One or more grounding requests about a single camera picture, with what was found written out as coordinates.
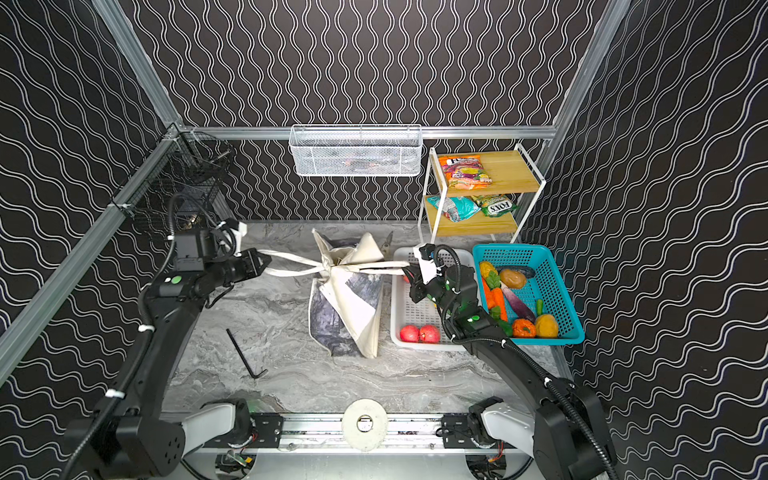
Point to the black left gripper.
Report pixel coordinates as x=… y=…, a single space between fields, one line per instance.
x=249 y=264

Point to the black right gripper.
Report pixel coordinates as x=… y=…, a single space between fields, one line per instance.
x=417 y=279

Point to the cream canvas grocery bag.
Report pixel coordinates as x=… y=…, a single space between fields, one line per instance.
x=346 y=295

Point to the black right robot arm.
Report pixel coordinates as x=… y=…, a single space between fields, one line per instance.
x=528 y=384

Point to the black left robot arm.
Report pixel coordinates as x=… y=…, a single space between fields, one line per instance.
x=150 y=372

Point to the teal white snack bag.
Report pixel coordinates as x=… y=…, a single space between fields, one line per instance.
x=455 y=209

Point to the green candy bag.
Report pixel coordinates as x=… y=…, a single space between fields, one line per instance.
x=494 y=206

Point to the orange snack bag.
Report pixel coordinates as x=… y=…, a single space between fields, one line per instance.
x=464 y=172

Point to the orange carrot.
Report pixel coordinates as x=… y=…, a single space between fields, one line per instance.
x=499 y=303
x=490 y=302

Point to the yellow corn cob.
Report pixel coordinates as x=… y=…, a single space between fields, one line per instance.
x=486 y=269

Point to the red apple front middle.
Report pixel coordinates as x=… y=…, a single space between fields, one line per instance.
x=429 y=334

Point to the red apple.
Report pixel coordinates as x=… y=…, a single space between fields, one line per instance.
x=429 y=334
x=409 y=334

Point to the white plastic fruit basket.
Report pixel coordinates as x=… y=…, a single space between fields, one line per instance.
x=405 y=312

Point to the brown kiwi potato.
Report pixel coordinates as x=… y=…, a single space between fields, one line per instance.
x=513 y=279

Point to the red apple front left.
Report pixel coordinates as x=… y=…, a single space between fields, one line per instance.
x=409 y=334

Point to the black hex key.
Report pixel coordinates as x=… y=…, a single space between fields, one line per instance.
x=249 y=369

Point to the green bell pepper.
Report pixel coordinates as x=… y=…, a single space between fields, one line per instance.
x=506 y=327

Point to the orange bell pepper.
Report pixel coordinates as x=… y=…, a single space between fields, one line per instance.
x=523 y=328

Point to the teal plastic vegetable basket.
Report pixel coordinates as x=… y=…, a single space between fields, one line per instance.
x=546 y=285

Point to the yellow potato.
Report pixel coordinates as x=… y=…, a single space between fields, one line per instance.
x=546 y=327

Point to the white wooden two-tier shelf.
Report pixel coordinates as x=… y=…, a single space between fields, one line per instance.
x=513 y=173

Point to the white round disc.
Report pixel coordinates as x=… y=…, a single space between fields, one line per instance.
x=364 y=425

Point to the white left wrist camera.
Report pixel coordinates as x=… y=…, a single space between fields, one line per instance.
x=233 y=232

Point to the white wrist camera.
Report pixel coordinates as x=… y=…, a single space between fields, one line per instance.
x=425 y=253
x=233 y=232

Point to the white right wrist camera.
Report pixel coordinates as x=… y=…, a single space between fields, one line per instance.
x=425 y=253

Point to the black wire wall basket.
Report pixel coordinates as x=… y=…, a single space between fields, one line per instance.
x=194 y=170

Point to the white wire wall basket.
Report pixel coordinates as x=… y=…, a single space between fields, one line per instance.
x=356 y=150

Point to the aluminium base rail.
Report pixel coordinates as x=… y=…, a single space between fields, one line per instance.
x=492 y=425

